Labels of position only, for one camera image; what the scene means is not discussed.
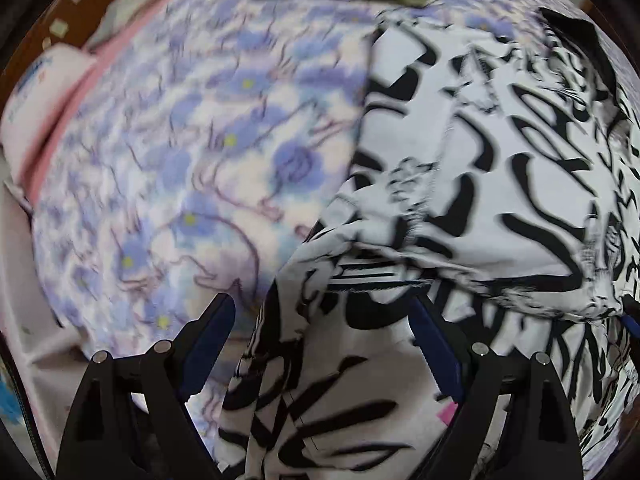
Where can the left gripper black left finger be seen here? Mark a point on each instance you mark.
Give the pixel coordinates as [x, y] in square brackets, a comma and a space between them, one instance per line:
[129, 418]

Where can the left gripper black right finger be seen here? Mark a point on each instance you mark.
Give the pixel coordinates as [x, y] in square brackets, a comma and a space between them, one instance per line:
[512, 419]

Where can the black white graffiti jacket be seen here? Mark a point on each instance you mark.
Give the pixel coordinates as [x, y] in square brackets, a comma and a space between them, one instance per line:
[503, 184]

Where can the purple floral fleece blanket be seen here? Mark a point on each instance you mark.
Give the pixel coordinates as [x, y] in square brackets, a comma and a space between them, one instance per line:
[196, 162]

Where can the small pink white pillow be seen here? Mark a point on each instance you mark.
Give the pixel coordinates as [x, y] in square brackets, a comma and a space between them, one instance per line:
[37, 102]

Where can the brown wooden headboard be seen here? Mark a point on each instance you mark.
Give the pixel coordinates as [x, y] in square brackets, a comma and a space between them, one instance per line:
[28, 27]

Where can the grey folded cloth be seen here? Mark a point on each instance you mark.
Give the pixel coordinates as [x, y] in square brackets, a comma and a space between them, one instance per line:
[117, 16]

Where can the pink bed sheet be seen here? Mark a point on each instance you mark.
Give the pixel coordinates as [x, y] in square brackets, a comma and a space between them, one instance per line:
[37, 172]

